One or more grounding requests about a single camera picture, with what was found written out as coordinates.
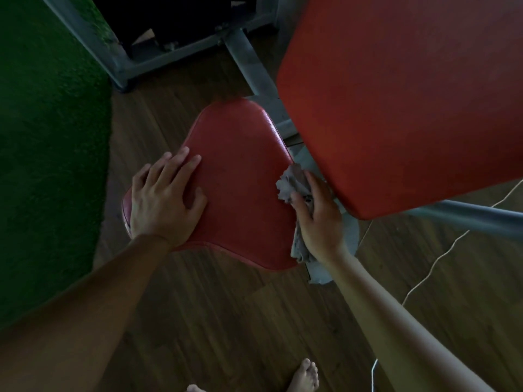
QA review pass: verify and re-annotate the person's right hand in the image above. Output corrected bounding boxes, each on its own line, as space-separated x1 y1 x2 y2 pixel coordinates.
289 170 349 267

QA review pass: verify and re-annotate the person's left hand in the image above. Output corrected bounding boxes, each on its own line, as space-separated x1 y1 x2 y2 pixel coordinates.
129 146 208 248

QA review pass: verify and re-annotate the grey cleaning cloth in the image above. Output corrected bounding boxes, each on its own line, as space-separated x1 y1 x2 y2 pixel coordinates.
275 163 360 286

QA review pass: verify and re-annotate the person's right forearm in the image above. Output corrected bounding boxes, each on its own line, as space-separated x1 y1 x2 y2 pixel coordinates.
322 247 496 392

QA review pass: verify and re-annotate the person's left forearm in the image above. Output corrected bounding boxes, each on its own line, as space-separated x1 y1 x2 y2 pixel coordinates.
0 234 172 392

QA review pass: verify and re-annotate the red padded bench seat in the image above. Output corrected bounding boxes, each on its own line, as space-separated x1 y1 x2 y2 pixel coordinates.
121 97 300 272

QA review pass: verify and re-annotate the green artificial turf mat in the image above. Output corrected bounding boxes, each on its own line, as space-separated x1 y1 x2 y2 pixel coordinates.
0 0 114 330

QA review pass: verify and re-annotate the black machine body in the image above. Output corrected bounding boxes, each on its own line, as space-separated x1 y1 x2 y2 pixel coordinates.
89 0 279 58

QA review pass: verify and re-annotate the red padded bench backrest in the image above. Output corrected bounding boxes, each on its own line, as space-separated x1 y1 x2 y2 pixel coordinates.
276 0 523 221

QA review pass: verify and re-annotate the person's right foot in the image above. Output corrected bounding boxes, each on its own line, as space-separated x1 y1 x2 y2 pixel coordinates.
285 358 320 392

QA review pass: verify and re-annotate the grey metal machine frame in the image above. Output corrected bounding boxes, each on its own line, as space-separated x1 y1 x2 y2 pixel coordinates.
39 0 279 93

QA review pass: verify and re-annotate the grey metal bench frame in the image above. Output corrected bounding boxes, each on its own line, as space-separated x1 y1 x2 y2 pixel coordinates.
223 27 523 242

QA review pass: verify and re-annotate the thin white cable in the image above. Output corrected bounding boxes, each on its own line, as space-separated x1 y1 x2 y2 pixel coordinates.
370 179 523 392

